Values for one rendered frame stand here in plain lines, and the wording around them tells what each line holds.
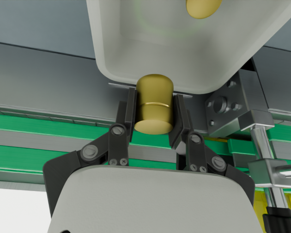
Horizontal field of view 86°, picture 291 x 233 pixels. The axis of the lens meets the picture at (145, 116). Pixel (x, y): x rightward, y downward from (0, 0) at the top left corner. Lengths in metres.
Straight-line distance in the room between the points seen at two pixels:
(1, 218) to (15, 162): 0.21
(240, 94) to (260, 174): 0.10
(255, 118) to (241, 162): 0.12
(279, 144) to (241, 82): 0.09
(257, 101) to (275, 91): 0.04
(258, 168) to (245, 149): 0.12
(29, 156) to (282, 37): 0.43
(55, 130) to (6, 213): 0.24
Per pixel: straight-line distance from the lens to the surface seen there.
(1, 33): 0.40
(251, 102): 0.24
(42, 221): 0.45
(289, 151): 0.27
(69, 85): 0.31
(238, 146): 0.32
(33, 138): 0.30
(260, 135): 0.22
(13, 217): 0.47
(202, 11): 0.20
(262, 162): 0.20
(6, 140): 0.32
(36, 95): 0.31
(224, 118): 0.26
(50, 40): 0.35
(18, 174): 0.51
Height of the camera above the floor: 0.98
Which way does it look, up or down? 26 degrees down
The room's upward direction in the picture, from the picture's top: 176 degrees counter-clockwise
